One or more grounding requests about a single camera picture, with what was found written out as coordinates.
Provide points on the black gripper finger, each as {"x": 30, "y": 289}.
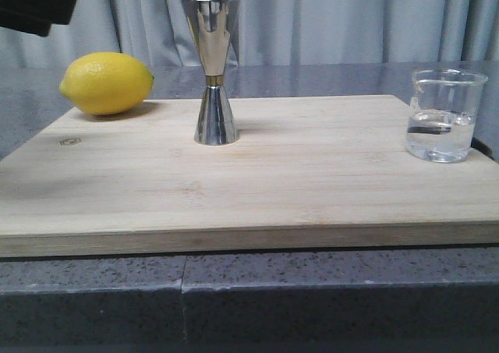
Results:
{"x": 36, "y": 16}

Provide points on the stainless steel double jigger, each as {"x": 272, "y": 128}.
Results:
{"x": 211, "y": 24}

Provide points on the clear glass beaker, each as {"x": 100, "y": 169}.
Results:
{"x": 442, "y": 114}

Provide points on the yellow lemon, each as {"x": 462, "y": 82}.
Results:
{"x": 106, "y": 83}

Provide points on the grey pleated curtain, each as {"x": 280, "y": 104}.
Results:
{"x": 271, "y": 32}

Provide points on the light wooden cutting board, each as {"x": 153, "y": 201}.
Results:
{"x": 306, "y": 172}

